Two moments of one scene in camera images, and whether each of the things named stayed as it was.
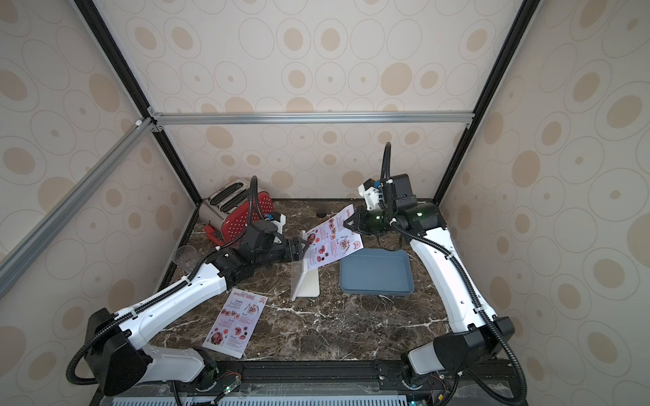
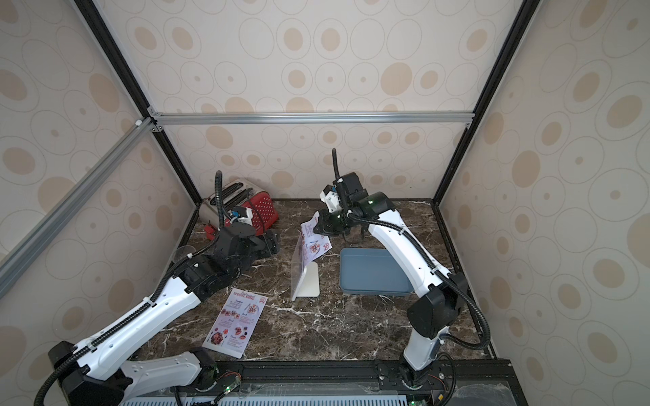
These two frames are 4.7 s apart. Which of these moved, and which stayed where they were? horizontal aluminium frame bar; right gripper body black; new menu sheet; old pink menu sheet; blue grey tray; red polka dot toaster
Moved: right gripper body black; new menu sheet
Stayed: horizontal aluminium frame bar; red polka dot toaster; old pink menu sheet; blue grey tray
